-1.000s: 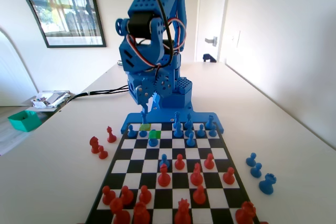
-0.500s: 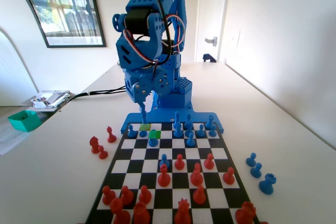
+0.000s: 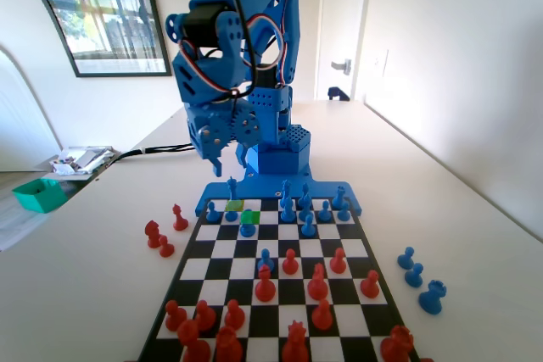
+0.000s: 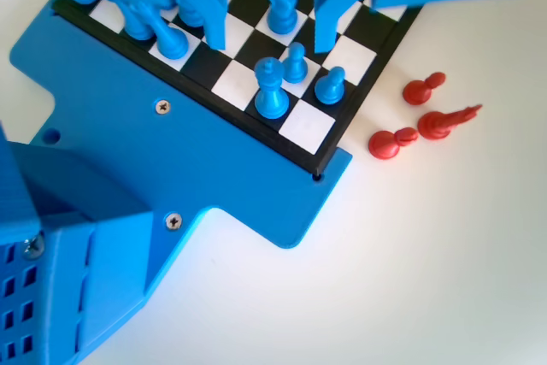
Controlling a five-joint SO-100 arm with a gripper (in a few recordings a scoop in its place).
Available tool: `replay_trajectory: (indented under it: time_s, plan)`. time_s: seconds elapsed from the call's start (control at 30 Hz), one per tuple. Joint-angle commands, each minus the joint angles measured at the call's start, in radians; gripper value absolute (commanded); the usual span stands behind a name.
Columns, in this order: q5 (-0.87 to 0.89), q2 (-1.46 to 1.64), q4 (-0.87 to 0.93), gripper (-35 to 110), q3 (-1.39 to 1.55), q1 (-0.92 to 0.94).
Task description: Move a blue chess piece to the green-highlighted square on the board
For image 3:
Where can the blue geared gripper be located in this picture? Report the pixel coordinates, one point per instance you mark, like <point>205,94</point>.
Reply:
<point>210,136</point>

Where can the red chess bishop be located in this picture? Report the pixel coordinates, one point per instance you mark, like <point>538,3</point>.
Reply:
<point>180,221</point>
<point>265,287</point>

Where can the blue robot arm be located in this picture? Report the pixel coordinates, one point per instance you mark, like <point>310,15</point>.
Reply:
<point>271,99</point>

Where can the blue board mounting plate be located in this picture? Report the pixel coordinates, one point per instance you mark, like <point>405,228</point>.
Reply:
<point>261,189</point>

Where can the blue chess pawn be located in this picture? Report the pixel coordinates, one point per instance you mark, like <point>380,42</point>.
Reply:
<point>406,258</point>
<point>231,214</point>
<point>212,214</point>
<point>324,213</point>
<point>308,228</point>
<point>414,276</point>
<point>266,262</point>
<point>343,214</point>

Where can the black and white chess board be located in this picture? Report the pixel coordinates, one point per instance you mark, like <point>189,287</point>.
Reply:
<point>225,247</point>

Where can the red chess pawn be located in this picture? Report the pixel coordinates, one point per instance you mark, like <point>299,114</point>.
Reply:
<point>322,317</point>
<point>175,317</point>
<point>205,317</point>
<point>289,264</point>
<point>370,287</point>
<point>338,263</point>
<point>234,317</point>
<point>166,248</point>

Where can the red chess queen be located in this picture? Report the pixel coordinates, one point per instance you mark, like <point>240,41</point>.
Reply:
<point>295,345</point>

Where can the blue table clamp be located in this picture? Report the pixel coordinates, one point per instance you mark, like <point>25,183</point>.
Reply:
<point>337,93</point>

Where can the pile of papers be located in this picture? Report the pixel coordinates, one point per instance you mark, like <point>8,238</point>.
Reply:
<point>80,160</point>

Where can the white door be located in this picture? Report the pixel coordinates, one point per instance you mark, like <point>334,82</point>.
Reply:
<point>339,18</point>

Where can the black framed picture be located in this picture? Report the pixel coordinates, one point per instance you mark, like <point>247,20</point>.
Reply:
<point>110,18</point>

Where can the green plastic box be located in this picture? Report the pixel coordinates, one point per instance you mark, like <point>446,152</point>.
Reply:
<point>40,198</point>

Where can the white arched panel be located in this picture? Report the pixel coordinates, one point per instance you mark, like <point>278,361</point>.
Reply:
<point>25,31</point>

